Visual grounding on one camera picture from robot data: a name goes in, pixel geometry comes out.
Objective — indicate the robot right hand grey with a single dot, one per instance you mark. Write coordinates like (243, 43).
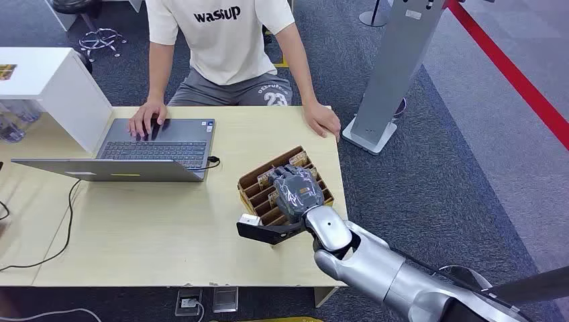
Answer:
(295, 191)

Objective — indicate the person's left hand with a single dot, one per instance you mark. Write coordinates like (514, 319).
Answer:
(322, 119)

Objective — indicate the person's right hand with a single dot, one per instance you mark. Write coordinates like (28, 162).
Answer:
(144, 117)

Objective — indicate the robot right arm silver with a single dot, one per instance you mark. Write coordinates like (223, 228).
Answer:
(378, 266)

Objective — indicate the person's right forearm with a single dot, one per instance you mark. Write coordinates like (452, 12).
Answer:
(159, 73)

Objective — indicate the person's left forearm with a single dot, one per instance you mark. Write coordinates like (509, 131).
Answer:
(298, 66)

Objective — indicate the printed card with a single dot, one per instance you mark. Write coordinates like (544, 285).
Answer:
(314, 172)
(298, 158)
(265, 178)
(272, 198)

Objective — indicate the brown slotted card holder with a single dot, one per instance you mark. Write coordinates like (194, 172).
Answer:
(262, 200)

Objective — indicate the person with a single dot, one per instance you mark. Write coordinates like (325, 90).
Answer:
(226, 44)

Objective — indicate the grey laptop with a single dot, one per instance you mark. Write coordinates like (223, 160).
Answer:
(155, 149)

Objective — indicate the yellow floor tape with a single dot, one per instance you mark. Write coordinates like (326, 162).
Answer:
(281, 64)

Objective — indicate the grey kiosk stand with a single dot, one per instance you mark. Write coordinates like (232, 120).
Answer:
(393, 71)

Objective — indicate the office chair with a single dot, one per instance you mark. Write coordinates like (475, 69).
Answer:
(98, 39)

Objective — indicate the white box shelf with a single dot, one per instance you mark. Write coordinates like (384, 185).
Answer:
(53, 84)

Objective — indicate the table leg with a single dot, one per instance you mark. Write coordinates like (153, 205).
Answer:
(324, 297)

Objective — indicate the clear water bottle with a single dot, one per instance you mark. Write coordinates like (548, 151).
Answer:
(27, 111)
(11, 131)

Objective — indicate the metal floor outlet cover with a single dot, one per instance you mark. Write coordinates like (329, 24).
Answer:
(225, 300)

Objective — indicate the printed sticker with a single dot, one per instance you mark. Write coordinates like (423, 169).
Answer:
(6, 71)

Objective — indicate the floor power outlet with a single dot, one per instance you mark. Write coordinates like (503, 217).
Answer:
(187, 303)

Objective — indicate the dark grey bar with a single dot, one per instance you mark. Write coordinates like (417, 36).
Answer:
(533, 284)

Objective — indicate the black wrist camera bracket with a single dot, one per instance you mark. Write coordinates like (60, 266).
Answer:
(266, 233)

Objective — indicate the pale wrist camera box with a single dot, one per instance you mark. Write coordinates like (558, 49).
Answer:
(249, 220)

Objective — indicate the stanchion post with base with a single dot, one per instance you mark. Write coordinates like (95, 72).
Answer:
(373, 17)

